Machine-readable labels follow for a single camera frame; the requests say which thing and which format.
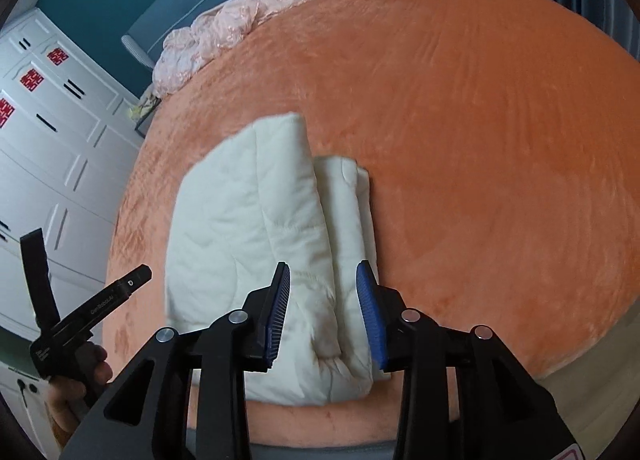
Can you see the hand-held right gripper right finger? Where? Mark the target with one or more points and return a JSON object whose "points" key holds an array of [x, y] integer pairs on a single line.
{"points": [[370, 315]]}

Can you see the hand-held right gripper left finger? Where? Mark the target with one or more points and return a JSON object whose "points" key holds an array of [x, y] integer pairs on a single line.
{"points": [[277, 315]]}

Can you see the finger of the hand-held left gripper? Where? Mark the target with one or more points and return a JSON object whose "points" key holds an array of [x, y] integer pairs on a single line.
{"points": [[40, 275], [132, 280]]}

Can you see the cream quilted jacket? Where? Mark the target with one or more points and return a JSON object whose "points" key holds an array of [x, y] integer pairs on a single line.
{"points": [[240, 220]]}

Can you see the person's left hand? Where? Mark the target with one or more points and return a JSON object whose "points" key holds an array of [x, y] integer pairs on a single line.
{"points": [[62, 405]]}

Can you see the white wardrobe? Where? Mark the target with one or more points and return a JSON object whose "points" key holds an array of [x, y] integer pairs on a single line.
{"points": [[50, 179]]}

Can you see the person's grey clothing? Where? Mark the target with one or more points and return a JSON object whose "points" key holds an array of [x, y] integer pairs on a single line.
{"points": [[325, 451]]}

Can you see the red paper sticker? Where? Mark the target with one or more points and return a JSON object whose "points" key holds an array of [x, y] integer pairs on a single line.
{"points": [[31, 80], [6, 112], [57, 55]]}

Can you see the orange plush blanket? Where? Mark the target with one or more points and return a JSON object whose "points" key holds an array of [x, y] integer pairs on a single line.
{"points": [[475, 139]]}

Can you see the pink lace cloth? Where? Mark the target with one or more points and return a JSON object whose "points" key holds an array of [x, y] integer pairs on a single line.
{"points": [[225, 29]]}

